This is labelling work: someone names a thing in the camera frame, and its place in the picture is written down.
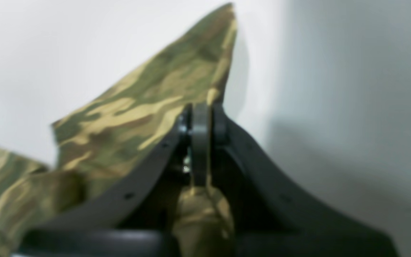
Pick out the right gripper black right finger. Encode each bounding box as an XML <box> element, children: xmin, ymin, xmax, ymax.
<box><xmin>212</xmin><ymin>104</ymin><xmax>399</xmax><ymax>257</ymax></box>

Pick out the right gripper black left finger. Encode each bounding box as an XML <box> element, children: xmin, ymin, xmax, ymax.
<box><xmin>16</xmin><ymin>104</ymin><xmax>210</xmax><ymax>257</ymax></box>

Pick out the camouflage T-shirt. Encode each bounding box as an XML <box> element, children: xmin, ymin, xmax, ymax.
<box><xmin>0</xmin><ymin>2</ymin><xmax>238</xmax><ymax>257</ymax></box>

